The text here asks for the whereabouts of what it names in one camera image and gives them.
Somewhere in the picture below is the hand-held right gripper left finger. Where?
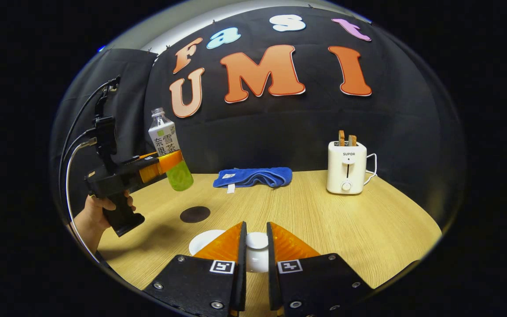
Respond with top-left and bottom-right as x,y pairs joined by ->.
143,221 -> 247,317

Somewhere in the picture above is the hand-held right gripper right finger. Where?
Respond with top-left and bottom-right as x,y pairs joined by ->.
267,222 -> 375,317

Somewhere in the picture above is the clear water bottle white label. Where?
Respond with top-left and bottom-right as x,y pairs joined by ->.
148,107 -> 194,192

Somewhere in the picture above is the white teacup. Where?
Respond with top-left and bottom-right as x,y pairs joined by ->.
189,229 -> 226,256

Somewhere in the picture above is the dark round coaster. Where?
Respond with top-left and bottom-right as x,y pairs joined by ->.
180,206 -> 211,224

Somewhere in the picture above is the blue towel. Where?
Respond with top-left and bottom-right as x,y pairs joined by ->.
213,166 -> 293,194

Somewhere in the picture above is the white toaster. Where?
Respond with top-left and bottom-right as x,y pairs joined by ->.
326,140 -> 367,195

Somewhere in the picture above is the black backdrop cloth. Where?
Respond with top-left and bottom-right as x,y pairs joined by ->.
53,5 -> 465,229

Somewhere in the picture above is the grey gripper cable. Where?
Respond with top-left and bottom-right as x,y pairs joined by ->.
64,137 -> 102,265

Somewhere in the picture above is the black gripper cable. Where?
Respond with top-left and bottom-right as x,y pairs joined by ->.
59,78 -> 120,194

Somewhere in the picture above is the white toaster cable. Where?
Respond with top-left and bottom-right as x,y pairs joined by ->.
364,153 -> 378,186

